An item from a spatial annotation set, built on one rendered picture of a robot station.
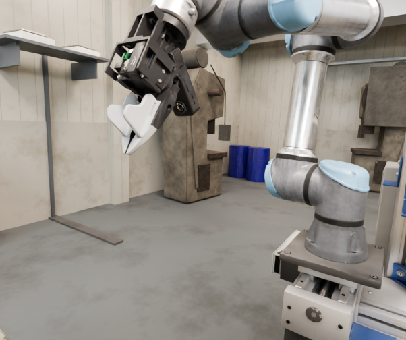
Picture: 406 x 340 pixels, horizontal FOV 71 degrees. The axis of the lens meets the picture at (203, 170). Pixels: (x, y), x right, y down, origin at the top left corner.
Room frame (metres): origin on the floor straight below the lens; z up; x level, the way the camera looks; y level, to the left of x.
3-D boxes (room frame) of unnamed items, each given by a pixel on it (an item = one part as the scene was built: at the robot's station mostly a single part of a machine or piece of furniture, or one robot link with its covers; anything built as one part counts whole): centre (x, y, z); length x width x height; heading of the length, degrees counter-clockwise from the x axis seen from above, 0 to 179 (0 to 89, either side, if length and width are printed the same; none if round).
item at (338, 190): (0.72, -0.35, 1.20); 0.13 x 0.12 x 0.14; 43
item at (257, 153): (7.16, -1.13, 0.41); 1.14 x 0.68 x 0.82; 56
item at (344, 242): (0.72, -0.36, 1.09); 0.15 x 0.15 x 0.10
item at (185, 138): (5.23, 0.14, 1.27); 1.33 x 1.15 x 2.54; 146
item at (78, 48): (3.74, 1.58, 2.16); 0.38 x 0.36 x 0.10; 146
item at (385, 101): (6.33, -3.78, 1.36); 1.40 x 1.27 x 2.73; 56
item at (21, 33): (3.24, 1.91, 2.16); 0.40 x 0.38 x 0.10; 146
